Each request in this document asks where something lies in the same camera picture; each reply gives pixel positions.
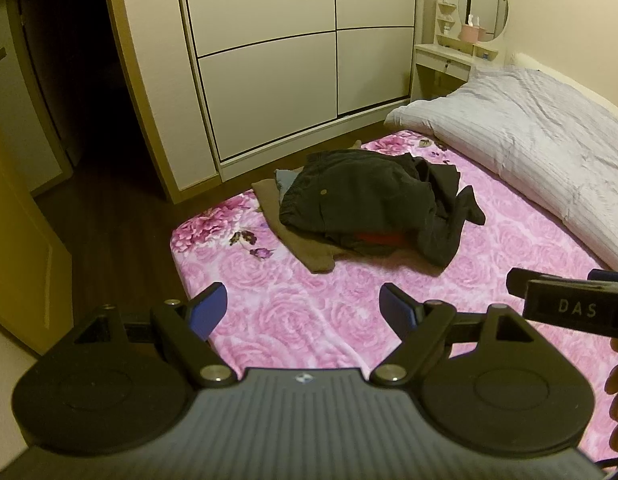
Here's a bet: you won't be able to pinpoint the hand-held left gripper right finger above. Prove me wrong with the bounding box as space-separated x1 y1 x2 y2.
369 282 537 389

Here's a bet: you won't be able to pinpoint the black leggings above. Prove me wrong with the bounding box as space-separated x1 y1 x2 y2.
411 156 487 267

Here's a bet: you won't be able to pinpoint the red garment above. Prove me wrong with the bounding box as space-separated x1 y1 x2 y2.
356 231 408 246

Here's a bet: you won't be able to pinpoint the yellow door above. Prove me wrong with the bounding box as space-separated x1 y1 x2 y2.
0 115 74 357

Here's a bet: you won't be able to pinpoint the light blue cloth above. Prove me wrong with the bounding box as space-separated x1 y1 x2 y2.
275 170 303 194

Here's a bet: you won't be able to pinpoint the cream headboard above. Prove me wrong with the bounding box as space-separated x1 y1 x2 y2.
509 51 618 126

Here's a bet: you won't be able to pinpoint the white vanity table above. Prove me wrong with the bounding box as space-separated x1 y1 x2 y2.
411 42 505 107

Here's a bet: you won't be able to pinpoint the cream sliding-door wardrobe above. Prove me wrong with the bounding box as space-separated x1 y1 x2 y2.
101 0 426 206

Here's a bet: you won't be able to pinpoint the white door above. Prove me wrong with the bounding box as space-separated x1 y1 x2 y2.
0 0 74 197

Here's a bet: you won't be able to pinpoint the round mirror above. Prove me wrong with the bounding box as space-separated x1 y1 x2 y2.
464 0 510 44

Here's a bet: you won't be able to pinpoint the grey striped duvet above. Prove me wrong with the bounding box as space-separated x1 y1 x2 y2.
384 66 618 274

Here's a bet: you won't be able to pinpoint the dark elastic-waist pants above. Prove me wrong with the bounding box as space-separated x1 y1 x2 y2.
279 151 437 252

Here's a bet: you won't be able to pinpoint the brown cloth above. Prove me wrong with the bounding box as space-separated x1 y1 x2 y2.
251 178 346 275

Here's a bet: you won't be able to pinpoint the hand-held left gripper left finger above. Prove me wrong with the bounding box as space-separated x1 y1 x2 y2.
71 282 237 390

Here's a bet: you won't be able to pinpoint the small white shelf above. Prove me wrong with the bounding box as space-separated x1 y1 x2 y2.
435 0 458 47

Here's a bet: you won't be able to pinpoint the pink floral blanket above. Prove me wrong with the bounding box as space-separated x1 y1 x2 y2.
170 130 618 466

